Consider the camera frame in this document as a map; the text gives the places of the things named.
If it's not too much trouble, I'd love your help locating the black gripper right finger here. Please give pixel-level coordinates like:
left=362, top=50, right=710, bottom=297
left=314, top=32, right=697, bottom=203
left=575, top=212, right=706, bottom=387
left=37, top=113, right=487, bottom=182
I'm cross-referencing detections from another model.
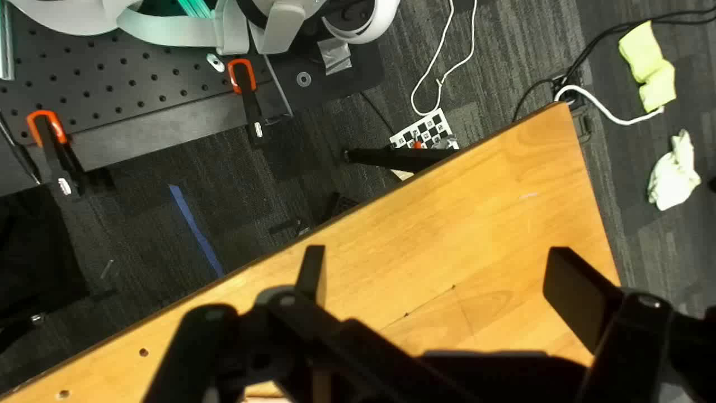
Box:
left=541, top=246, right=623, bottom=354

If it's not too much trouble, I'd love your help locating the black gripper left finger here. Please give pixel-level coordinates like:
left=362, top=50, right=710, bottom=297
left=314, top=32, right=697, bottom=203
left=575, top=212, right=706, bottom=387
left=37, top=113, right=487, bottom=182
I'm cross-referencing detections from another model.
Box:
left=295, top=243, right=326, bottom=302

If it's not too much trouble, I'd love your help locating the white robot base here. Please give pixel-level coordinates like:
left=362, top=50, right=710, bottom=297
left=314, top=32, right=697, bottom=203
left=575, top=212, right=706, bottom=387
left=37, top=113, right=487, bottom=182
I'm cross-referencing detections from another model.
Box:
left=8, top=0, right=401, bottom=56

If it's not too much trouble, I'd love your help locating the white crumpled cloth on floor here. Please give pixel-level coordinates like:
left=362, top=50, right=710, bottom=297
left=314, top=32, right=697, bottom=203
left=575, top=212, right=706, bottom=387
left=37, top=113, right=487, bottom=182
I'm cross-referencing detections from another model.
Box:
left=646, top=129, right=701, bottom=211

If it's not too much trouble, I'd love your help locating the checkerboard calibration card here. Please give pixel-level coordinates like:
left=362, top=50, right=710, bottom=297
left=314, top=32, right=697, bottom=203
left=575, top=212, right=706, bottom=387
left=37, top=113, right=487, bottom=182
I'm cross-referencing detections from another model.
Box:
left=390, top=109, right=459, bottom=149

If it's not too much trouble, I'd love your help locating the yellow-green cloth on floor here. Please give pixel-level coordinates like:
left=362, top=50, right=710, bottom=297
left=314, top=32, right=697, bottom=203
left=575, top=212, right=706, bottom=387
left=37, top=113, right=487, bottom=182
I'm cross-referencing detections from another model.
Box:
left=618, top=21, right=677, bottom=112

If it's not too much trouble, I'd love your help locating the orange-handled clamp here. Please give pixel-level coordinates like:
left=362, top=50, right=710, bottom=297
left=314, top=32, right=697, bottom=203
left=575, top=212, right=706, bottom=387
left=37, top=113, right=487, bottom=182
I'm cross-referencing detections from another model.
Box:
left=226, top=56, right=264, bottom=143
left=27, top=109, right=88, bottom=196

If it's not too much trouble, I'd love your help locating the white cable on floor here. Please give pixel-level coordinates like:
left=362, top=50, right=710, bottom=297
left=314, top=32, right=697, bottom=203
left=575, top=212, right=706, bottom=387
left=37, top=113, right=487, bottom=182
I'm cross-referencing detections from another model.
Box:
left=408, top=0, right=481, bottom=119

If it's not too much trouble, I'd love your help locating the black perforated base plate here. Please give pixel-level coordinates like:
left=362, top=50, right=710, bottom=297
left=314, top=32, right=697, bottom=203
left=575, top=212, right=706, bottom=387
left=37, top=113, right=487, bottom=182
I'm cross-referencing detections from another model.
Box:
left=0, top=14, right=297, bottom=196

